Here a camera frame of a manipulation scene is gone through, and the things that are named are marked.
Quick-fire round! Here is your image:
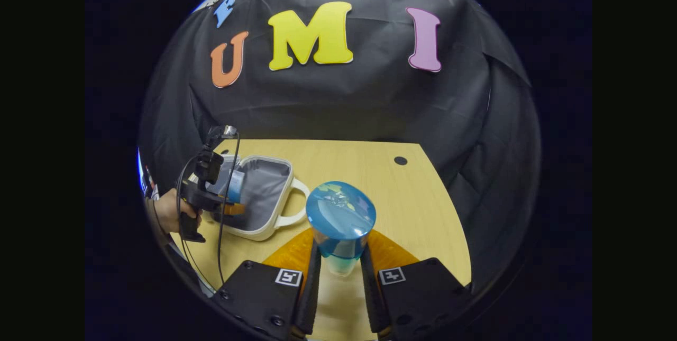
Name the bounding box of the white suitcase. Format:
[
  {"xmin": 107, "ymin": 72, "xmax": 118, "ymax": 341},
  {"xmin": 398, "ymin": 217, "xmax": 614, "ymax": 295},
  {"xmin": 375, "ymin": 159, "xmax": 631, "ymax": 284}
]
[{"xmin": 204, "ymin": 154, "xmax": 312, "ymax": 242}]

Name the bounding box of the blue-capped clear bottle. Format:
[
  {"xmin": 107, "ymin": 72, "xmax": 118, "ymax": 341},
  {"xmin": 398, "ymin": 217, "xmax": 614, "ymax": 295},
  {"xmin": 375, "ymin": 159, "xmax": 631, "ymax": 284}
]
[{"xmin": 305, "ymin": 180, "xmax": 377, "ymax": 278}]

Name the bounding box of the black backdrop cloth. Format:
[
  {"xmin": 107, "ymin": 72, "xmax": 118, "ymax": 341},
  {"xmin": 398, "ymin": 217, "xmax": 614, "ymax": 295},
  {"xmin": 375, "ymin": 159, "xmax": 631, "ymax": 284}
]
[{"xmin": 139, "ymin": 0, "xmax": 532, "ymax": 299}]

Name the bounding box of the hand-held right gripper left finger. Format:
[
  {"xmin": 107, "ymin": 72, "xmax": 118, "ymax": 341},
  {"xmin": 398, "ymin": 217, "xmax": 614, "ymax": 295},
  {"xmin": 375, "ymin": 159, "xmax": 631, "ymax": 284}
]
[{"xmin": 213, "ymin": 227, "xmax": 322, "ymax": 340}]

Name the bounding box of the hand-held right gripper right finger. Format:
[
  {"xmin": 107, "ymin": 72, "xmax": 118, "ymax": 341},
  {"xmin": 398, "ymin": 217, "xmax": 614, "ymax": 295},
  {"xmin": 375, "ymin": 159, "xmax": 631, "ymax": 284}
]
[{"xmin": 360, "ymin": 229, "xmax": 472, "ymax": 337}]

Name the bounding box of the small blue liquid bottle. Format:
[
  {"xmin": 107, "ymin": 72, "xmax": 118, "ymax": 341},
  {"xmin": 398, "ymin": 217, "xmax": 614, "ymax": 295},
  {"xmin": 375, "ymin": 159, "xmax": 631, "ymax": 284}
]
[{"xmin": 226, "ymin": 169, "xmax": 247, "ymax": 204}]

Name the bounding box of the red and white object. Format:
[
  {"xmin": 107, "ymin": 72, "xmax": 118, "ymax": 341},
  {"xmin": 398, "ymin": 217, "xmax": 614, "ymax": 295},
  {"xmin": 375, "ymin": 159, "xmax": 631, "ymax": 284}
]
[{"xmin": 142, "ymin": 165, "xmax": 159, "ymax": 200}]

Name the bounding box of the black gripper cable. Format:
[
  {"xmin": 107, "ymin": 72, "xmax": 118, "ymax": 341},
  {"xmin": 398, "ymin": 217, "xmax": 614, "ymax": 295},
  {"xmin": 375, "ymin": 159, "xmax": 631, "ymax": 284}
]
[{"xmin": 176, "ymin": 131, "xmax": 242, "ymax": 291}]

